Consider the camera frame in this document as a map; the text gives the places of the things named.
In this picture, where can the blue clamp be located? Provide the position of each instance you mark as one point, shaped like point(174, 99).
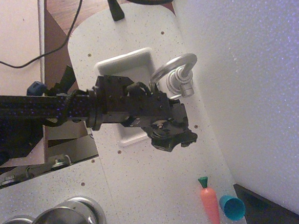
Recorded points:
point(36, 89)

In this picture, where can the white toy sink basin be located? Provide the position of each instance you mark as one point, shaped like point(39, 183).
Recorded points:
point(138, 66)

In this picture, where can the silver toy faucet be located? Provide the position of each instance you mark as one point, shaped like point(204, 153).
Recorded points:
point(179, 76)

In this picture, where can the orange toy carrot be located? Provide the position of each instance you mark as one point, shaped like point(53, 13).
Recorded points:
point(209, 200)

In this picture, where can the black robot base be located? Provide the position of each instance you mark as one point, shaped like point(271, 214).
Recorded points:
point(19, 138)

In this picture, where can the teal plastic cup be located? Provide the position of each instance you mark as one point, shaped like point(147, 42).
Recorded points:
point(232, 207)

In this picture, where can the silver metal pot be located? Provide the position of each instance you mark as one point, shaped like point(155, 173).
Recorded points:
point(75, 210)

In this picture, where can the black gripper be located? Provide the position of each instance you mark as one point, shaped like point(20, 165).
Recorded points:
point(116, 99)

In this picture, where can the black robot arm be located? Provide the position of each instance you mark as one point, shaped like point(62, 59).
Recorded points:
point(51, 111)

